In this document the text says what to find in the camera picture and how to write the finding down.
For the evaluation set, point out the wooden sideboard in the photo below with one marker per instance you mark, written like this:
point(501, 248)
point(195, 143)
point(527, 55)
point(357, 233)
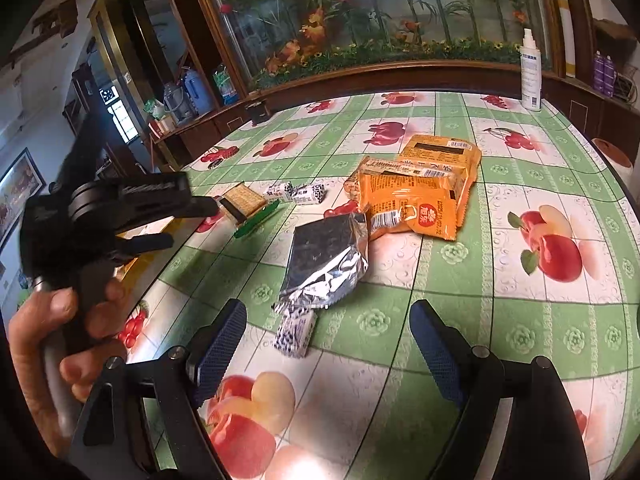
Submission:
point(200, 135)

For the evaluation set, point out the framed wall picture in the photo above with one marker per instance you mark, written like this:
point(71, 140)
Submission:
point(15, 195)

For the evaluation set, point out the green printed packet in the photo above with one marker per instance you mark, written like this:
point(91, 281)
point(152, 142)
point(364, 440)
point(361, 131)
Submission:
point(224, 85)

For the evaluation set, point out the clear water jug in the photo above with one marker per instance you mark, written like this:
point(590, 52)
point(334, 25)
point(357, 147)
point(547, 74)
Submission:
point(173, 101)

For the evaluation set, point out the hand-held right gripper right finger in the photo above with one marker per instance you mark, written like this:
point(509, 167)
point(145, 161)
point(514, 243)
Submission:
point(440, 355)

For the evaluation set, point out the green fruit print tablecloth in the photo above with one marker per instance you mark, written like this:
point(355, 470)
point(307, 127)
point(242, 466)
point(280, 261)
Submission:
point(400, 280)

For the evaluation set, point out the purple bottle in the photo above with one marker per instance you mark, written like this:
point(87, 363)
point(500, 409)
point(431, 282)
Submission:
point(609, 76)
point(598, 74)

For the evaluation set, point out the silver foil bag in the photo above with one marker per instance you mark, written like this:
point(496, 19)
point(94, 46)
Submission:
point(320, 255)

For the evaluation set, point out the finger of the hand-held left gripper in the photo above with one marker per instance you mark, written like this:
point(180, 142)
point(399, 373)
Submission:
point(150, 243)
point(195, 207)

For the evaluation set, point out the white spray bottle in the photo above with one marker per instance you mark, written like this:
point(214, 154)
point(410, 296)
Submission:
point(531, 75)

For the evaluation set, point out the person's left hand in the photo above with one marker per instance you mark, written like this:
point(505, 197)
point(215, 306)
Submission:
point(30, 340)

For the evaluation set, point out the white bucket brown top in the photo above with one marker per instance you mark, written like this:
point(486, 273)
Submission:
point(612, 155)

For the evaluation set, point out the black white candy packet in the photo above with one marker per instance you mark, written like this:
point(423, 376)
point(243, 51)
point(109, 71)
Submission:
point(308, 193)
point(280, 191)
point(295, 332)

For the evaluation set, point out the blue thermos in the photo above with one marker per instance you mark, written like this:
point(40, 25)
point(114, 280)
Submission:
point(196, 92)

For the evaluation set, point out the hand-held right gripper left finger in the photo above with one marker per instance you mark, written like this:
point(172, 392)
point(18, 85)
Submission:
point(220, 350)

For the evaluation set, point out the green edged cracker packet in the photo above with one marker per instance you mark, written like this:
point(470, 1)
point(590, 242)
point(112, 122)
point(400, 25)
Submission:
point(247, 202)

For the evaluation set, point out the red box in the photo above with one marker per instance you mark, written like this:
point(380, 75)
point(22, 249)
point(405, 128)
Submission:
point(162, 124)

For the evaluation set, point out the green white bag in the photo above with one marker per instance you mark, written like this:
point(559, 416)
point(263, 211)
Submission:
point(153, 107)

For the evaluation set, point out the dark glass bottle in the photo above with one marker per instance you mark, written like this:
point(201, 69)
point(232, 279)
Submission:
point(257, 111)

